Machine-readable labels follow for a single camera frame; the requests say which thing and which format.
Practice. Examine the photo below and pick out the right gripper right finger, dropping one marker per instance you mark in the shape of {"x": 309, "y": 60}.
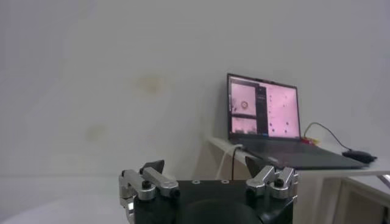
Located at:
{"x": 262, "y": 179}

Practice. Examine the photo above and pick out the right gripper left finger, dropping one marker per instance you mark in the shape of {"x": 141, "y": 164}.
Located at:
{"x": 160, "y": 182}

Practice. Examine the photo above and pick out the yellow red connector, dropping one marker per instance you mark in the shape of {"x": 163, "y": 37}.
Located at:
{"x": 310, "y": 141}

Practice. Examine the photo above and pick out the black open laptop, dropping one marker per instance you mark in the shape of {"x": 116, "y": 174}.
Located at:
{"x": 274, "y": 115}

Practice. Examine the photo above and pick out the black computer mouse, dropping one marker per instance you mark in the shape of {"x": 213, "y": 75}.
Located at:
{"x": 359, "y": 156}

